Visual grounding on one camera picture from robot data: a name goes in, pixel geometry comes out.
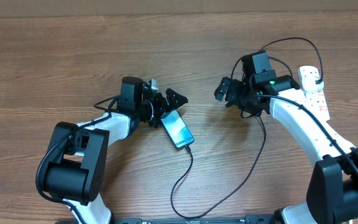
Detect white power strip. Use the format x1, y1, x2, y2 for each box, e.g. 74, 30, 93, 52
297, 65, 331, 122

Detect white charger adapter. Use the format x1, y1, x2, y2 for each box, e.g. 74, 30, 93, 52
300, 76, 324, 94

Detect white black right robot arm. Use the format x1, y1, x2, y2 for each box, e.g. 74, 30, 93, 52
214, 50, 358, 223

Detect blue screen smartphone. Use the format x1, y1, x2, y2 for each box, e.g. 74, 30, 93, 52
161, 110, 195, 149

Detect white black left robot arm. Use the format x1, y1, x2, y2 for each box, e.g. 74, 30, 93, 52
35, 77, 188, 223

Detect black charger cable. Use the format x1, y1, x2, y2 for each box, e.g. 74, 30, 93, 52
170, 37, 324, 220

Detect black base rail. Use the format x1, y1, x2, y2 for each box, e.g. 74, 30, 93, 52
54, 213, 332, 224

